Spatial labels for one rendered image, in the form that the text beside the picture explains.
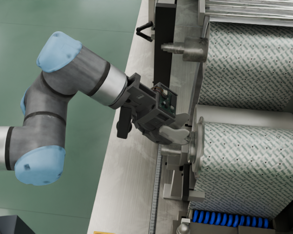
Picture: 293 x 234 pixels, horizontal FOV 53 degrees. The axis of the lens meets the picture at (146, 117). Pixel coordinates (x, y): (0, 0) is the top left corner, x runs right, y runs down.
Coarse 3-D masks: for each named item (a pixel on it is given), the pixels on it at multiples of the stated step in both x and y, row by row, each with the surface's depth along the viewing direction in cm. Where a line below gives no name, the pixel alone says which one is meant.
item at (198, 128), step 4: (196, 124) 71; (200, 124) 68; (196, 128) 70; (200, 128) 66; (200, 132) 65; (200, 136) 64; (200, 140) 64; (200, 144) 64; (196, 152) 65; (196, 156) 64; (196, 160) 64; (192, 164) 72; (196, 164) 65; (192, 168) 71; (196, 168) 66
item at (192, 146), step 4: (192, 132) 68; (196, 132) 68; (192, 136) 67; (196, 136) 67; (192, 140) 66; (196, 140) 66; (188, 144) 72; (192, 144) 66; (196, 144) 66; (188, 148) 71; (192, 148) 66; (196, 148) 66; (188, 152) 70; (192, 152) 66; (188, 156) 69; (192, 156) 66; (188, 160) 68; (192, 160) 67
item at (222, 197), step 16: (208, 192) 73; (224, 192) 72; (240, 192) 71; (256, 192) 70; (272, 192) 69; (288, 192) 68; (192, 208) 83; (208, 208) 81; (224, 208) 80; (240, 208) 79; (256, 208) 78; (272, 208) 76
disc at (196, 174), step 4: (200, 120) 69; (204, 124) 65; (204, 128) 64; (204, 132) 63; (204, 136) 63; (204, 140) 62; (200, 148) 64; (200, 152) 63; (200, 156) 62; (200, 160) 62; (200, 164) 63; (200, 168) 63; (196, 172) 67; (196, 176) 66
